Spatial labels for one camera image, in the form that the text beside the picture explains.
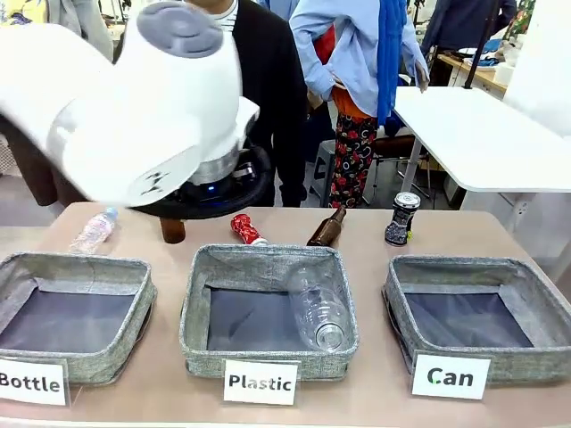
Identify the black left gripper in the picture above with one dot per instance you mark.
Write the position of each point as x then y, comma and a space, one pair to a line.
214, 187

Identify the grey fabric basket labelled Plastic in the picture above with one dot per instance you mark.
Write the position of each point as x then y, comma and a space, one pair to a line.
196, 312

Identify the white sign reading Bottle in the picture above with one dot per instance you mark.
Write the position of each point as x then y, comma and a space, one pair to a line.
31, 382

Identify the grey fabric basket labelled Can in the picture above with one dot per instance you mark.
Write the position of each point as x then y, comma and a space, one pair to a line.
542, 307

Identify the red drink can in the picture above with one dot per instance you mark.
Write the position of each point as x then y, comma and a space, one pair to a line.
246, 229

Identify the white sign reading Can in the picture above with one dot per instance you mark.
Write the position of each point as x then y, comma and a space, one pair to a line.
450, 376

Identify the person in black jacket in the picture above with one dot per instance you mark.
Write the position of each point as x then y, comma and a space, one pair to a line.
274, 89

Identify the grey fabric basket labelled Bottle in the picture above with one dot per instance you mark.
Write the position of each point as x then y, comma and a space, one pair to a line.
134, 285

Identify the figure in blue shirt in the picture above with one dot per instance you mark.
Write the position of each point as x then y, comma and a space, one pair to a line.
357, 53

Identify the black patterned drink can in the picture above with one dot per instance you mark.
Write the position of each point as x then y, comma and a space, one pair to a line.
400, 220

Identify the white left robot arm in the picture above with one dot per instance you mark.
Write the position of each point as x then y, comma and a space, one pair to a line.
134, 111

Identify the person in grey coat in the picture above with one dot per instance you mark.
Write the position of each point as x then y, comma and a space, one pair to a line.
80, 22

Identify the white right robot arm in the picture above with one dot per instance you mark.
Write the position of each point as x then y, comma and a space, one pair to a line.
544, 67

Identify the brown chair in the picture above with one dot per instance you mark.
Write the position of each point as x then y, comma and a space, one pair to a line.
392, 149

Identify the large clear plastic bottle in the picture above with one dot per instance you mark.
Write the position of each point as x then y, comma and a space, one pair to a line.
319, 307

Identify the metal stool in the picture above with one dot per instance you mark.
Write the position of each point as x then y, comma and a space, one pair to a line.
322, 169

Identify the wooden work table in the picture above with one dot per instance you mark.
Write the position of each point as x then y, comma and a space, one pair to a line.
473, 73

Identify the brown glass bottle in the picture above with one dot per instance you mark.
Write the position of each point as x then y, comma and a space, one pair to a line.
325, 232
172, 231

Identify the person in dark blue jacket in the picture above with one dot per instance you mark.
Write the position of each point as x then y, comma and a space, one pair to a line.
464, 22

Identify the dark brown cabinet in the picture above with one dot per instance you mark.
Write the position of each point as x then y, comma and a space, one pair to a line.
27, 171

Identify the white side table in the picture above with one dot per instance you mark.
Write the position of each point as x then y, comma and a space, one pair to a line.
477, 138

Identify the small pink-label plastic bottle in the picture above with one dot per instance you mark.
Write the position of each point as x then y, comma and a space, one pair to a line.
94, 229

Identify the white sign reading Plastic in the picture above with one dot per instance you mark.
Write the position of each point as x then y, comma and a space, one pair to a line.
261, 382

